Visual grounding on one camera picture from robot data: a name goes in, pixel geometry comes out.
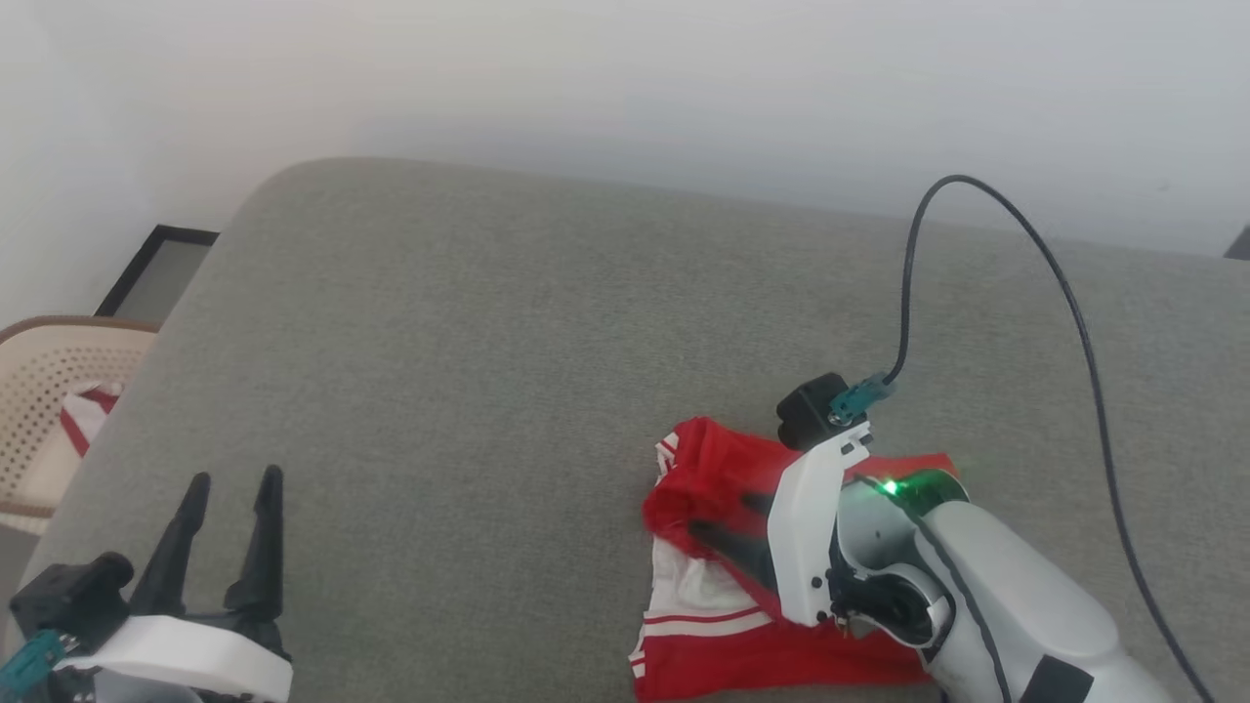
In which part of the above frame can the beige perforated laundry basket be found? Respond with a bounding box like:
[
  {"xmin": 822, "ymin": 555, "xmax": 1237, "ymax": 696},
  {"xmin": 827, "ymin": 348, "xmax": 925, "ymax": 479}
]
[{"xmin": 0, "ymin": 315, "xmax": 160, "ymax": 536}]

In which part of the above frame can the red white cloth in basket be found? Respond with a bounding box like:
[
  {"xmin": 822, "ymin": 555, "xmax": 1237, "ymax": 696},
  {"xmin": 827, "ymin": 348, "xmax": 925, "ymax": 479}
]
[{"xmin": 59, "ymin": 383, "xmax": 126, "ymax": 460}]

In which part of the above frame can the teal camera connector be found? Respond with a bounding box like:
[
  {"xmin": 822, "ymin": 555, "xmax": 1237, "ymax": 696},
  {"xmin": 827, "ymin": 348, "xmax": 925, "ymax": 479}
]
[
  {"xmin": 830, "ymin": 376, "xmax": 897, "ymax": 423},
  {"xmin": 0, "ymin": 630, "xmax": 62, "ymax": 696}
]

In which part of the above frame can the red and white garment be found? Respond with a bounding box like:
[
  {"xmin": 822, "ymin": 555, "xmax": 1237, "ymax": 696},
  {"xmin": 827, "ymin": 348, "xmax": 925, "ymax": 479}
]
[{"xmin": 630, "ymin": 417, "xmax": 963, "ymax": 703}]

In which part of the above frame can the grey fabric sofa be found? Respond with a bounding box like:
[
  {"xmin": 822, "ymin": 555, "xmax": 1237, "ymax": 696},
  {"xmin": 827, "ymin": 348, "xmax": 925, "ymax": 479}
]
[{"xmin": 5, "ymin": 156, "xmax": 1250, "ymax": 703}]

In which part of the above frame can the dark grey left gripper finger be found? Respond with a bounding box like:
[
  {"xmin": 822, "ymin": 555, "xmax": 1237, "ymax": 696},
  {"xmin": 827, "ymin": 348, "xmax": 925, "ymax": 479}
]
[
  {"xmin": 225, "ymin": 467, "xmax": 286, "ymax": 621},
  {"xmin": 132, "ymin": 473, "xmax": 211, "ymax": 616}
]

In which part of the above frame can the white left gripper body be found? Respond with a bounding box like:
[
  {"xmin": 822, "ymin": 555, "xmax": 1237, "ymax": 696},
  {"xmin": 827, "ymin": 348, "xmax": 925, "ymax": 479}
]
[{"xmin": 44, "ymin": 613, "xmax": 294, "ymax": 703}]

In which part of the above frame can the teal left camera connector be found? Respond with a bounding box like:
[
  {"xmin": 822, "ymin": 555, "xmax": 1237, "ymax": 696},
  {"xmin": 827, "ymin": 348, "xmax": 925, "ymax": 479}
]
[{"xmin": 0, "ymin": 630, "xmax": 62, "ymax": 696}]

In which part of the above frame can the black framed floor panel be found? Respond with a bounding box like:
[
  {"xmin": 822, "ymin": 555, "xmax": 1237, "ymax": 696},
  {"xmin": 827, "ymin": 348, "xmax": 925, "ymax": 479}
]
[{"xmin": 95, "ymin": 225, "xmax": 220, "ymax": 325}]

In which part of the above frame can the teal right camera connector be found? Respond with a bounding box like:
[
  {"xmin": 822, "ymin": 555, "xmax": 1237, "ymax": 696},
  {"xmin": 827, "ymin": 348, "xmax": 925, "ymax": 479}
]
[{"xmin": 830, "ymin": 376, "xmax": 897, "ymax": 423}]

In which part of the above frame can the long black camera cable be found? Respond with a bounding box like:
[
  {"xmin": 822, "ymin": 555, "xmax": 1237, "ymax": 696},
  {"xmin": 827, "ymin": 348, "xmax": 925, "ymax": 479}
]
[{"xmin": 882, "ymin": 174, "xmax": 1217, "ymax": 703}]

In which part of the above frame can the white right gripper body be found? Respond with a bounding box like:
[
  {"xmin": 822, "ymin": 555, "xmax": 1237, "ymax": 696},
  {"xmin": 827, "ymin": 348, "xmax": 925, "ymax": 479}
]
[{"xmin": 767, "ymin": 430, "xmax": 968, "ymax": 647}]

